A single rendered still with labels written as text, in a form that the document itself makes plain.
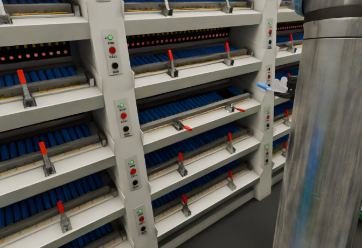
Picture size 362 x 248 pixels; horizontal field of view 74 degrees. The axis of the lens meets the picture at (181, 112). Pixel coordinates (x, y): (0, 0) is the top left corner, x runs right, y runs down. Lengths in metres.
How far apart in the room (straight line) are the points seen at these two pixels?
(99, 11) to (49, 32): 0.14
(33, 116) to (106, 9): 0.34
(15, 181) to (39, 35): 0.38
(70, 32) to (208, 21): 0.46
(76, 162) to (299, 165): 0.60
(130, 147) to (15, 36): 0.42
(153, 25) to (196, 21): 0.16
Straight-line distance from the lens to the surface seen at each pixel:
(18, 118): 0.71
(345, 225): 0.44
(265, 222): 1.31
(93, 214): 0.88
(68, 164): 0.78
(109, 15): 0.73
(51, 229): 0.89
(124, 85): 0.74
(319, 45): 0.37
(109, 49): 0.71
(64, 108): 0.71
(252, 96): 1.18
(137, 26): 0.76
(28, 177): 0.78
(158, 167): 0.96
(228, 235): 1.23
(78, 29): 0.71
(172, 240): 1.16
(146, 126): 0.85
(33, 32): 0.69
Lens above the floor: 0.88
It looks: 18 degrees down
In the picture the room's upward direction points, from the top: 5 degrees counter-clockwise
